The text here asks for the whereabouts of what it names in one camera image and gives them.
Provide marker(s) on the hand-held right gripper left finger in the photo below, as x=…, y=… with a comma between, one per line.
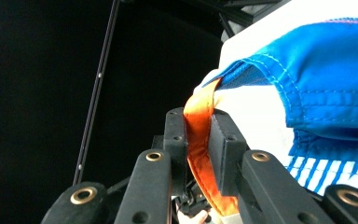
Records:
x=177, y=149

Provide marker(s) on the thin black metal pole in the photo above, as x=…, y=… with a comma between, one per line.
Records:
x=98, y=77

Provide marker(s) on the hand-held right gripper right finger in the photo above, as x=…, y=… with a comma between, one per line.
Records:
x=227, y=152

